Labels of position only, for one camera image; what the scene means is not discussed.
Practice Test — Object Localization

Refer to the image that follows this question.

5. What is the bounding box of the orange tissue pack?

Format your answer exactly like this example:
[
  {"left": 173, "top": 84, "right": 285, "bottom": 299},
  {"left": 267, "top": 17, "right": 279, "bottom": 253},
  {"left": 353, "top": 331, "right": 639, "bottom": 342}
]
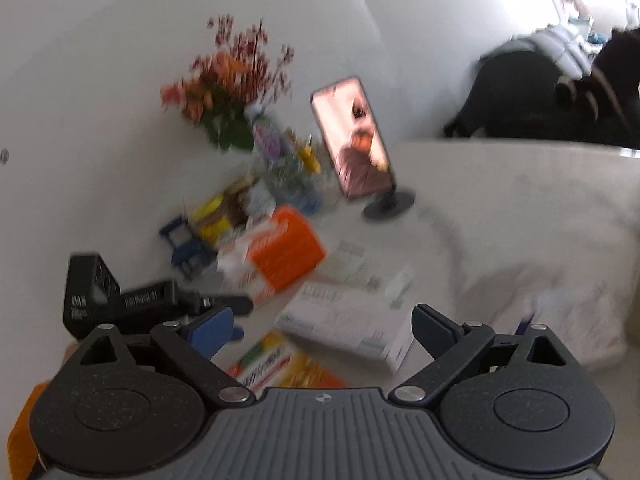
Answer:
[{"left": 217, "top": 205, "right": 327, "bottom": 306}]

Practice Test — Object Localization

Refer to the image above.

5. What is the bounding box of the orange packet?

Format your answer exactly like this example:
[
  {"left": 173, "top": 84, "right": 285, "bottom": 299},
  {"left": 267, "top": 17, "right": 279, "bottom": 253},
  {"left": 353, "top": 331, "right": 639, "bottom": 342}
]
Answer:
[{"left": 7, "top": 380, "right": 51, "bottom": 480}]

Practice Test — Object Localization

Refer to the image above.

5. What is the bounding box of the long white medicine box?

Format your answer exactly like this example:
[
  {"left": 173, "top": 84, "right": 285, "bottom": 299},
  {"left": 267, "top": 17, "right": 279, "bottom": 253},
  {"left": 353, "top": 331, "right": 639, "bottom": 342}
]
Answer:
[{"left": 325, "top": 240, "right": 416, "bottom": 306}]

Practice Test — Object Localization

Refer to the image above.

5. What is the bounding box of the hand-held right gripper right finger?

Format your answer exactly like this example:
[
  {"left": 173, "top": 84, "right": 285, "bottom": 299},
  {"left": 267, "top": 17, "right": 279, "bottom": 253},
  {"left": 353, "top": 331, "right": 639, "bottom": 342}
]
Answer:
[{"left": 391, "top": 304, "right": 568, "bottom": 403}]

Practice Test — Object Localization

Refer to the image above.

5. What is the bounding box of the white marble desktop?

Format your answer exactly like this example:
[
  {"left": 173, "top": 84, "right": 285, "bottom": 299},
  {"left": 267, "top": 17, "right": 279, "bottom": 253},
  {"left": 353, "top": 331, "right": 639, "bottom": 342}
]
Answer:
[{"left": 65, "top": 140, "right": 640, "bottom": 396}]

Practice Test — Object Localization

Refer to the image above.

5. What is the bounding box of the small yellow bottle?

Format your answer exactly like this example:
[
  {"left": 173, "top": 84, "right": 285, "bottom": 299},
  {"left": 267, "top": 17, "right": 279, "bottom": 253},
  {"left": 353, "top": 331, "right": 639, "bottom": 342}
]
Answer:
[{"left": 297, "top": 137, "right": 322, "bottom": 175}]

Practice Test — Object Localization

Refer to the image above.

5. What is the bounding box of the clear vase with toothpaste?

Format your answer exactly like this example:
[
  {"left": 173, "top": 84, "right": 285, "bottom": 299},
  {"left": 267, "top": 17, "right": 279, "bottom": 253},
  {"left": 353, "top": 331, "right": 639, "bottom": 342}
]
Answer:
[{"left": 247, "top": 107, "right": 291, "bottom": 171}]

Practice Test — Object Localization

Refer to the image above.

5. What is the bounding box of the yellow packet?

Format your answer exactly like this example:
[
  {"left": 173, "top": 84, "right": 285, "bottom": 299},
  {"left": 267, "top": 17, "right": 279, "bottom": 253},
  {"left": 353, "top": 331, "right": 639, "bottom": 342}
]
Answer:
[{"left": 192, "top": 195, "right": 236, "bottom": 241}]

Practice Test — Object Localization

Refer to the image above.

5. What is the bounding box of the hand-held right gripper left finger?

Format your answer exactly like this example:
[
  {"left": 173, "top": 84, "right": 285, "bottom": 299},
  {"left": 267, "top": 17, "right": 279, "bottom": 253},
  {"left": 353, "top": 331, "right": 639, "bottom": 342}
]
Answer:
[{"left": 80, "top": 306, "right": 255, "bottom": 405}]

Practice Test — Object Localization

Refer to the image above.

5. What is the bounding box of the artificial flower bouquet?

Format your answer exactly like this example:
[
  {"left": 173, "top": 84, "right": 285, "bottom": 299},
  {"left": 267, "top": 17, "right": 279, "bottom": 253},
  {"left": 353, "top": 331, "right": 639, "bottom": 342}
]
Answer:
[{"left": 160, "top": 15, "right": 296, "bottom": 153}]

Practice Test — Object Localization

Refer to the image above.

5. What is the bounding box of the smartphone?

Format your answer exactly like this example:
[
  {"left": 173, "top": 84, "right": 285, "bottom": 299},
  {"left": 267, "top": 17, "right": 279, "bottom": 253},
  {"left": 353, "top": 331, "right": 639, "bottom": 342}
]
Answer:
[{"left": 310, "top": 76, "right": 393, "bottom": 202}]

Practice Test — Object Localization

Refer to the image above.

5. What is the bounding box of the round grey phone stand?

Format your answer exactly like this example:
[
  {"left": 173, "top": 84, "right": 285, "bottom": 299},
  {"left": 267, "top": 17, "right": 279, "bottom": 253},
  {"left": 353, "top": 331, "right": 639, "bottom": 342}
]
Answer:
[{"left": 362, "top": 185, "right": 416, "bottom": 221}]

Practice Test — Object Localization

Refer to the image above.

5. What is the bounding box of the yellow box green stripe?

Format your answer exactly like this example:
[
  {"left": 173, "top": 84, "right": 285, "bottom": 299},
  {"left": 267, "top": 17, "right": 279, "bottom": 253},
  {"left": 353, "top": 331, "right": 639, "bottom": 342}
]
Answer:
[{"left": 225, "top": 330, "right": 347, "bottom": 396}]

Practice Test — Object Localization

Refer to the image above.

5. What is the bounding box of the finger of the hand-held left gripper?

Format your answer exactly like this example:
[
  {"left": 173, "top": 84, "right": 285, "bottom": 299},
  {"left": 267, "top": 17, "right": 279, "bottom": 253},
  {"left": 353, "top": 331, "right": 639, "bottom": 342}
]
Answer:
[{"left": 197, "top": 294, "right": 254, "bottom": 317}]

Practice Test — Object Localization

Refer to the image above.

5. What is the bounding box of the black fleece jacket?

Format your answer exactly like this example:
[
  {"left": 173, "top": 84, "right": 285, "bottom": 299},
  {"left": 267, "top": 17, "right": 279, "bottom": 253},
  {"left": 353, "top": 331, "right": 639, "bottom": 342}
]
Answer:
[{"left": 555, "top": 27, "right": 640, "bottom": 148}]

